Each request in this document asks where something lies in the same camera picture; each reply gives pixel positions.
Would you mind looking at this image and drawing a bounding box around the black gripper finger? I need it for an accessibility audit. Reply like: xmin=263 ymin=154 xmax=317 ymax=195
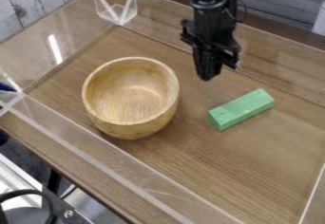
xmin=192 ymin=47 xmax=204 ymax=76
xmin=200 ymin=50 xmax=223 ymax=81

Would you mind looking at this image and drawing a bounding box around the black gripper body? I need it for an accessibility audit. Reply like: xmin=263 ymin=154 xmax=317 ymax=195
xmin=180 ymin=4 xmax=241 ymax=69

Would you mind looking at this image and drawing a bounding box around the green rectangular block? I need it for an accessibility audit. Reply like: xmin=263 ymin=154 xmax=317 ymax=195
xmin=207 ymin=88 xmax=275 ymax=131

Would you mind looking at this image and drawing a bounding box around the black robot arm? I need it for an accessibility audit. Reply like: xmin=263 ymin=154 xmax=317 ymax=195
xmin=180 ymin=0 xmax=241 ymax=81

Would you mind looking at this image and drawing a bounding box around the brown wooden bowl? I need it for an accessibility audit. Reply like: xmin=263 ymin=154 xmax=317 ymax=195
xmin=81 ymin=57 xmax=180 ymax=140

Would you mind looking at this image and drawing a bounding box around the black table leg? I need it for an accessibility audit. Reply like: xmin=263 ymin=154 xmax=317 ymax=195
xmin=47 ymin=170 xmax=63 ymax=194

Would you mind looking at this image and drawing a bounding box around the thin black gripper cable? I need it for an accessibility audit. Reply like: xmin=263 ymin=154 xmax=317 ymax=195
xmin=230 ymin=0 xmax=249 ymax=25

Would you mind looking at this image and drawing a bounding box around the clear acrylic tray wall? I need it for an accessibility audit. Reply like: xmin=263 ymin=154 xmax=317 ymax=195
xmin=0 ymin=0 xmax=325 ymax=224

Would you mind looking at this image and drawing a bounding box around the black metal bracket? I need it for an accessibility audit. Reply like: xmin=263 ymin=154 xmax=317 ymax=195
xmin=41 ymin=187 xmax=93 ymax=224

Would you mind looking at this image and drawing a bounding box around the black cable loop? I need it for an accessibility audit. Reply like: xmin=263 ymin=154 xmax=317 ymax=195
xmin=0 ymin=189 xmax=59 ymax=224

